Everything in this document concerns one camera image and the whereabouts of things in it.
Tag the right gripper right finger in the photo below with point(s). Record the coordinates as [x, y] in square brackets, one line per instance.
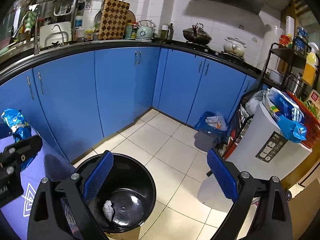
[272, 219]

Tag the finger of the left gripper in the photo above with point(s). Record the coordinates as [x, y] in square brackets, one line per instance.
[21, 152]

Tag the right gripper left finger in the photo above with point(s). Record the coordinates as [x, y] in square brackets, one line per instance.
[48, 219]

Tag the blue foil wrapper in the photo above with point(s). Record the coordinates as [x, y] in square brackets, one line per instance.
[20, 128]

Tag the white tissue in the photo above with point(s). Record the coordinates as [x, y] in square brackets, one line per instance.
[108, 210]

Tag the blue kitchen cabinets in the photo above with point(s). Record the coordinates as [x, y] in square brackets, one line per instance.
[78, 100]

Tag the black round trash bin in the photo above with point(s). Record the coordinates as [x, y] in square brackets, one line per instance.
[131, 189]

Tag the blue patterned tablecloth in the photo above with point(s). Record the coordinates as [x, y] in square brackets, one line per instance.
[47, 163]

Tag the blue plastic bag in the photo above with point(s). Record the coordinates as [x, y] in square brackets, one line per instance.
[287, 115]

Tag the small grey bin blue bag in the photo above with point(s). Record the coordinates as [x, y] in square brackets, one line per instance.
[211, 130]

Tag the black metal shelf rack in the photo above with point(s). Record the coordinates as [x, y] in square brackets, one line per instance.
[288, 63]

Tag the checkered wooden cutting board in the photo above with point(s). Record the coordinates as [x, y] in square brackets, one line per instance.
[113, 19]

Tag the mint green kettle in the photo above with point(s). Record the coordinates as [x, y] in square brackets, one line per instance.
[145, 30]

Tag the white ceramic pot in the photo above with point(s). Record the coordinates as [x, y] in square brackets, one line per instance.
[234, 46]

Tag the black wok with lid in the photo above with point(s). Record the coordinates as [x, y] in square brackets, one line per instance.
[197, 35]

